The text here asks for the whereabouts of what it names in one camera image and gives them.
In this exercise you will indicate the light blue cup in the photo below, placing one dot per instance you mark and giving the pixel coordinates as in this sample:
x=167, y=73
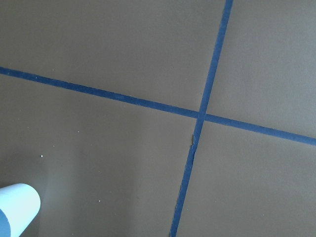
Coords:
x=19, y=205

